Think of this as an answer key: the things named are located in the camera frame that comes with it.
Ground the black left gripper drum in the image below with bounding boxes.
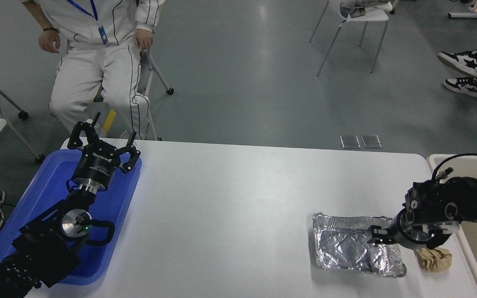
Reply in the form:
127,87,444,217
72,146,120,189

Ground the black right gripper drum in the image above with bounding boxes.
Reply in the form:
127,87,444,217
388,210,409,248

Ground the silver foil tray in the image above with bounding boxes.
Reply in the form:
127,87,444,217
312,212,407,278

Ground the metal floor plate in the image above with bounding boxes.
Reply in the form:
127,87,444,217
340,135,361,149
361,135,382,149

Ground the person's right hand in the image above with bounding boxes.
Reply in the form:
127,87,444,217
39,29,61,54

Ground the person's left hand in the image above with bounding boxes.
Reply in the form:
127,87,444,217
133,28,154,53

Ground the crumpled tan paper ball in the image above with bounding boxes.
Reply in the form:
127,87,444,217
414,246,453,273

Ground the blue plastic tray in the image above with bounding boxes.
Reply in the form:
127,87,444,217
0,149,143,286

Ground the white chair with metal legs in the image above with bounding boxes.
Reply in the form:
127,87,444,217
309,0,392,77

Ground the white stand base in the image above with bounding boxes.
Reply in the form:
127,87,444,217
448,0,477,19

